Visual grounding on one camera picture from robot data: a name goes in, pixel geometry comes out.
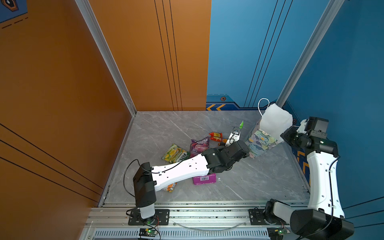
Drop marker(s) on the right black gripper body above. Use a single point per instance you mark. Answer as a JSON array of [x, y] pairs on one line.
[[293, 137]]

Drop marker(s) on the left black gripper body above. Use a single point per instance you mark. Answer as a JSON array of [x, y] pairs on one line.
[[228, 167]]

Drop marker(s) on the purple grape candy bag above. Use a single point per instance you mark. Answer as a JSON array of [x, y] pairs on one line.
[[208, 179]]

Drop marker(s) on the colourful white paper bag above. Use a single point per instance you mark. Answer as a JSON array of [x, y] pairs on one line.
[[266, 134]]

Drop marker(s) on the orange snack bag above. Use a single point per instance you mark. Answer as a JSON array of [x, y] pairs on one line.
[[170, 187]]

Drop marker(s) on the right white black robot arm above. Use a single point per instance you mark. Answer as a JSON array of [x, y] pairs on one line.
[[324, 218]]

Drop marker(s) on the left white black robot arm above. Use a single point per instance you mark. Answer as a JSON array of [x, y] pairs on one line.
[[148, 180]]

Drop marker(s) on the purple small snack bag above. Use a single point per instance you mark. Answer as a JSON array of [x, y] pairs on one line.
[[199, 146]]

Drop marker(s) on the green yellow Fox's candy bag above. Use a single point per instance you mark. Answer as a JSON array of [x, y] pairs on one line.
[[175, 154]]

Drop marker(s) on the small red snack pack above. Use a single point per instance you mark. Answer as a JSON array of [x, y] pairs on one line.
[[217, 137]]

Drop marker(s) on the right green circuit board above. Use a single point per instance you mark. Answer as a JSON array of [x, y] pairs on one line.
[[277, 233]]

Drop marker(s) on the green circuit board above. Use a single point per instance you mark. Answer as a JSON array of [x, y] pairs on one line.
[[277, 233], [148, 234]]

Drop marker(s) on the left green circuit board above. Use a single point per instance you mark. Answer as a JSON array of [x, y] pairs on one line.
[[148, 234]]

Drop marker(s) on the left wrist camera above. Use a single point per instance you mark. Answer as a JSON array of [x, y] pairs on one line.
[[234, 136]]

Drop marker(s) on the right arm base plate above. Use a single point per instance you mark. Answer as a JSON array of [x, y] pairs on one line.
[[258, 217]]

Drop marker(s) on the aluminium rail frame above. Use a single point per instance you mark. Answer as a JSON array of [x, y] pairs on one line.
[[195, 220]]

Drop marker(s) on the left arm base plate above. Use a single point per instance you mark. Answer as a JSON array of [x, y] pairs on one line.
[[161, 218]]

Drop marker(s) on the right aluminium corner post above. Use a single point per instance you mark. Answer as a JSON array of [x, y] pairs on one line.
[[318, 34]]

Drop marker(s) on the aluminium corner post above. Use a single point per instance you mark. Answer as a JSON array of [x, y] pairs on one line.
[[101, 42], [318, 34]]

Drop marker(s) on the left aluminium corner post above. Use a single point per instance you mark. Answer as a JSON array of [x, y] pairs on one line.
[[101, 42]]

